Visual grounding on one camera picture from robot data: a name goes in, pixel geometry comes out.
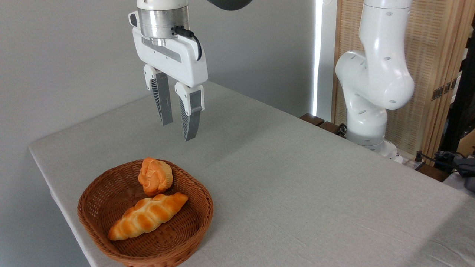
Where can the grey tablecloth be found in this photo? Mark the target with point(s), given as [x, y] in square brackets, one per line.
[282, 185]

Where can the brown wicker basket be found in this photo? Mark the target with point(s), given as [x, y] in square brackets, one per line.
[111, 185]

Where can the dark grey bag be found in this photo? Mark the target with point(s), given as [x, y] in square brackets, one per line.
[465, 168]

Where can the bamboo folding screen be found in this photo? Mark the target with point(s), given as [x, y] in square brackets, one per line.
[430, 55]

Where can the cardboard box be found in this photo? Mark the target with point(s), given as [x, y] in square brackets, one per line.
[468, 142]

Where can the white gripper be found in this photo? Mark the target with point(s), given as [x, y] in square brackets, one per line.
[185, 63]

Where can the braided long bread loaf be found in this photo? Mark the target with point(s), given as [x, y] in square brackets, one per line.
[148, 215]

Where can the orange muffin bread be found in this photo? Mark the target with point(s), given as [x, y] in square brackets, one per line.
[154, 176]

